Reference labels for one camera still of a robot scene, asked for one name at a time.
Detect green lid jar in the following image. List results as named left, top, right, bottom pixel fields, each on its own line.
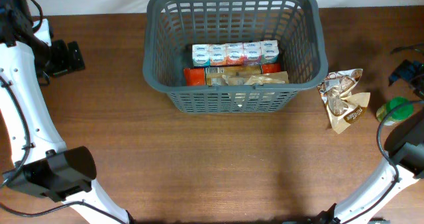
left=376, top=97, right=414, bottom=126

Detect brown snack bag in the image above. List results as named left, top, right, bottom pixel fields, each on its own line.
left=317, top=68, right=370, bottom=134

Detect grey plastic basket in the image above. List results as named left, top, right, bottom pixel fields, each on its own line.
left=143, top=0, right=328, bottom=113

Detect clear bag of bread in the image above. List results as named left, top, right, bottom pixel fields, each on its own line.
left=222, top=72, right=290, bottom=85

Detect orange cracker package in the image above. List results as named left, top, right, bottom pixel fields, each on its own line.
left=184, top=64, right=282, bottom=86

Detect tissue pack multipack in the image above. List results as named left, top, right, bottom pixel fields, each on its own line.
left=191, top=40, right=280, bottom=67

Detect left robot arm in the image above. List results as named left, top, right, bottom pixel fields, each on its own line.
left=1, top=0, right=133, bottom=223

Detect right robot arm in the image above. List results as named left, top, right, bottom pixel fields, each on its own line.
left=312, top=68, right=423, bottom=223

